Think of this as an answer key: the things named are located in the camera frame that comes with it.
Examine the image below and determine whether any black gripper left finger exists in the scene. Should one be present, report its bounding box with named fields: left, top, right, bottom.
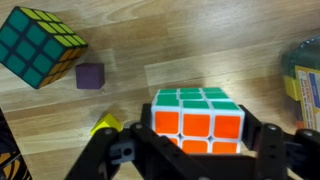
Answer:
left=64, top=103, right=201, bottom=180

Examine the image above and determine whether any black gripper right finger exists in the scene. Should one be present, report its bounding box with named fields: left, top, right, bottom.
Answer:
left=239, top=104, right=320, bottom=180

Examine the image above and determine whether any white bodied Rubik's cube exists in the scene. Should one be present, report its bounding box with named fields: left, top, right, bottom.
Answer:
left=150, top=87, right=246, bottom=155

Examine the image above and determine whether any small yellow cube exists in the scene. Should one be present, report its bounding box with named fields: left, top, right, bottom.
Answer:
left=89, top=112, right=124, bottom=137

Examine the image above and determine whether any small purple cube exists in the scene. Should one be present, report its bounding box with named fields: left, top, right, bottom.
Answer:
left=75, top=62, right=106, bottom=91

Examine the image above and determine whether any clear container of coloured blocks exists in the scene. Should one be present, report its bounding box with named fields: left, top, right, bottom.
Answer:
left=279, top=34, right=320, bottom=133

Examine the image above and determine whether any black bodied Rubik's cube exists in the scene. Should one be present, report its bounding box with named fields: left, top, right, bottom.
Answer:
left=0, top=5, right=89, bottom=90

